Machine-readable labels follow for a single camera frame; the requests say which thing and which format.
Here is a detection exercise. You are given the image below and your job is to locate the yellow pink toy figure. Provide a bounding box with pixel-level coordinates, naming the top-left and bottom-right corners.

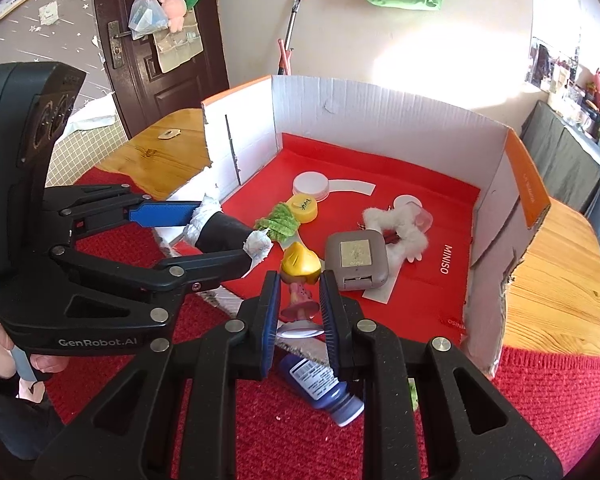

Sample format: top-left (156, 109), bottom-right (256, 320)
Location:
top-left (277, 242), bottom-right (324, 340)

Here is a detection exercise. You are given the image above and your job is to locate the white round lidded jar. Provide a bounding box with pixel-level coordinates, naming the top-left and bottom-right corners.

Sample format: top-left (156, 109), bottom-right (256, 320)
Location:
top-left (292, 171), bottom-right (329, 202)

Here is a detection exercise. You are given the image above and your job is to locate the black white plush roll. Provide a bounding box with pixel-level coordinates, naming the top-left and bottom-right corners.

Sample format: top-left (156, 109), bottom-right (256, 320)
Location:
top-left (182, 195), bottom-right (273, 278)

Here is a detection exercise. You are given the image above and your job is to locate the grey square device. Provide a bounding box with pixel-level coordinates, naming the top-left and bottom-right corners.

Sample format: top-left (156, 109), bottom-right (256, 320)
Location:
top-left (324, 230), bottom-right (389, 290)

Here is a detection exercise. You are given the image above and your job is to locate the white red cardboard box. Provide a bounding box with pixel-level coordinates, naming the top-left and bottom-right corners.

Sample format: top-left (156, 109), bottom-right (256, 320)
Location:
top-left (151, 72), bottom-right (553, 380)

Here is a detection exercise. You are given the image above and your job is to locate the clear small square container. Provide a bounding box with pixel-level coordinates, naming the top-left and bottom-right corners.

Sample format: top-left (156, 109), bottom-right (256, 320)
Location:
top-left (393, 194), bottom-right (434, 233)

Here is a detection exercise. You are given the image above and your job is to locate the dark brown door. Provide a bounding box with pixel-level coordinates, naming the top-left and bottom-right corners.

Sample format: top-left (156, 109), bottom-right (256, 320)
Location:
top-left (94, 0), bottom-right (228, 138)

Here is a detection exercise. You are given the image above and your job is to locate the grey cloth covered shelf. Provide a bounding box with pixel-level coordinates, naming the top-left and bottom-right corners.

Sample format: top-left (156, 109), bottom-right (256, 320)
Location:
top-left (520, 101), bottom-right (600, 243)

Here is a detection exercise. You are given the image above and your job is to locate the green knitted ball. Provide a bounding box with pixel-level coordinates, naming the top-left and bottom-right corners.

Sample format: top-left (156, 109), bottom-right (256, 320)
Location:
top-left (254, 203), bottom-right (300, 243)
top-left (407, 377), bottom-right (418, 412)

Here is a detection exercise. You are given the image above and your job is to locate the person's left hand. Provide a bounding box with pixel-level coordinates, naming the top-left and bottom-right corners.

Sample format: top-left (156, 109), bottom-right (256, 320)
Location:
top-left (0, 323), bottom-right (70, 404)

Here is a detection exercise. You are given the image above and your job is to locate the small tag on table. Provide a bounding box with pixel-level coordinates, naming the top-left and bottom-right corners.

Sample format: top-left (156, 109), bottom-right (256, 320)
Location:
top-left (158, 129), bottom-right (182, 140)

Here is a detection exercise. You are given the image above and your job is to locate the white fluffy scrunchie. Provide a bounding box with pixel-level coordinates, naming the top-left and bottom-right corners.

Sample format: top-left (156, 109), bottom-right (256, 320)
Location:
top-left (363, 207), bottom-right (428, 273)

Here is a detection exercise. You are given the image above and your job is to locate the purple pill bottle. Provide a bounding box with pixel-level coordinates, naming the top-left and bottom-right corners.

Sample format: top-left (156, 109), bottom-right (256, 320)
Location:
top-left (278, 354), bottom-right (364, 427)

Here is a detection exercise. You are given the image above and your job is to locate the red knitted blanket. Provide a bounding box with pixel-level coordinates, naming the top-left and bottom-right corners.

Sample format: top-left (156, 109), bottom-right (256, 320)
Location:
top-left (44, 167), bottom-right (600, 480)

